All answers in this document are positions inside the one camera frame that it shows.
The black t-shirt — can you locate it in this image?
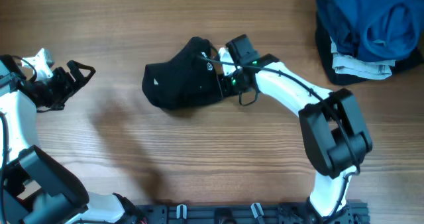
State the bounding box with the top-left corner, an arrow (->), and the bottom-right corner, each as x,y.
142,36 -> 223,110

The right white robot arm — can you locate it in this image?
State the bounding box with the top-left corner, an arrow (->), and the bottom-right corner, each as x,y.
217,34 -> 373,223

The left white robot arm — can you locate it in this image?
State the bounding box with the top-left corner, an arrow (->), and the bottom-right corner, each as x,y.
1,50 -> 143,224

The black garment under pile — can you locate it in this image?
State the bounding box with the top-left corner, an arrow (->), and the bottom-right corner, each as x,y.
315,17 -> 423,85

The white folded garment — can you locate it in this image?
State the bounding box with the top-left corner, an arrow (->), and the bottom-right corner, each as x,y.
331,39 -> 396,80

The blue garment on pile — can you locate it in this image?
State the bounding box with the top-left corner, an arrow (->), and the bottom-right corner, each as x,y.
316,0 -> 423,62

